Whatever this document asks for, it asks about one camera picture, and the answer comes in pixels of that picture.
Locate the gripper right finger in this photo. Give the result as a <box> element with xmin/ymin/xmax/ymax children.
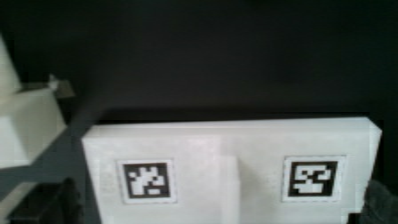
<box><xmin>346</xmin><ymin>180</ymin><xmax>398</xmax><ymax>224</ymax></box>

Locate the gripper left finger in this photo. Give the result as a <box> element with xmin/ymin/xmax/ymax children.
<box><xmin>4</xmin><ymin>178</ymin><xmax>84</xmax><ymax>224</ymax></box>

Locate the white cabinet door with knob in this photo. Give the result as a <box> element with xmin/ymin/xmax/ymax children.
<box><xmin>0</xmin><ymin>35</ymin><xmax>66</xmax><ymax>169</ymax></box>

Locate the white cabinet door panel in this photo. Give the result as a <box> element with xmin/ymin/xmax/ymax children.
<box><xmin>82</xmin><ymin>117</ymin><xmax>382</xmax><ymax>224</ymax></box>

